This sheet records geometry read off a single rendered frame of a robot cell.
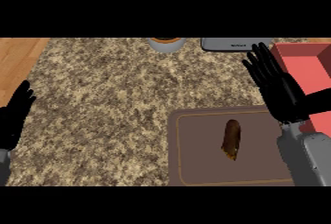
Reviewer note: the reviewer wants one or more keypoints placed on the brown tray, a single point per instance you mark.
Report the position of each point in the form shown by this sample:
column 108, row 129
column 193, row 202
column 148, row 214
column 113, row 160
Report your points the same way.
column 224, row 151

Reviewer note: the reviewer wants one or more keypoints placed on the red cardboard box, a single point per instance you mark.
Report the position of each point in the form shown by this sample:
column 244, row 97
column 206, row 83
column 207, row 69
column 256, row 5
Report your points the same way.
column 308, row 70

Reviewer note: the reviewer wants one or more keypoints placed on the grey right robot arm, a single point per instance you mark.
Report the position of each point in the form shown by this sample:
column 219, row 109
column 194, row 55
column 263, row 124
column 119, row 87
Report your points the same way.
column 306, row 156

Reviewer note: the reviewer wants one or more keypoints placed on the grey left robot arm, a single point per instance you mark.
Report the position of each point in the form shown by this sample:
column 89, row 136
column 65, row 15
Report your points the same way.
column 5, row 166

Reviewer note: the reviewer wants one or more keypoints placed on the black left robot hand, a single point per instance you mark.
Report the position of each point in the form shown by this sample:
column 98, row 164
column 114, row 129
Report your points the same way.
column 12, row 116

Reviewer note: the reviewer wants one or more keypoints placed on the grey round pot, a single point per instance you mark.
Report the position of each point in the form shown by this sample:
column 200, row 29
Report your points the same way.
column 167, row 44

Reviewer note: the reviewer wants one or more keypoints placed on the grey flat appliance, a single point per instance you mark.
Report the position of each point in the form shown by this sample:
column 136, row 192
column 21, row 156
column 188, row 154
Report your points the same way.
column 235, row 44

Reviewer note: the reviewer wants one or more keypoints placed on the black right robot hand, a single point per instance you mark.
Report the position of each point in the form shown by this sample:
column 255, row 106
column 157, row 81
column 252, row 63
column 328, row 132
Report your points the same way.
column 283, row 93

